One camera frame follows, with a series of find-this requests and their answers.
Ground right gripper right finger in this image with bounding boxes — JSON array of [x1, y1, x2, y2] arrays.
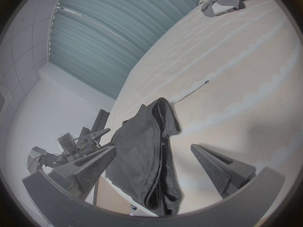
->
[[190, 144, 256, 196]]

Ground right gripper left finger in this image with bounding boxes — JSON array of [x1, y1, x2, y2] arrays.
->
[[48, 146, 117, 197]]

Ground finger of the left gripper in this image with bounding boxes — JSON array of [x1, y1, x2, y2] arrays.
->
[[91, 128, 111, 139]]

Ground black T-shirt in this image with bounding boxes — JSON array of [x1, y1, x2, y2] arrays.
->
[[105, 80, 209, 216]]

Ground bed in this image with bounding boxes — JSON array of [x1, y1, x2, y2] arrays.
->
[[104, 0, 302, 218]]

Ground blue-green curtain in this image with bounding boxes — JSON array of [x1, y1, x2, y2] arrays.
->
[[48, 8, 145, 101], [57, 0, 202, 54]]

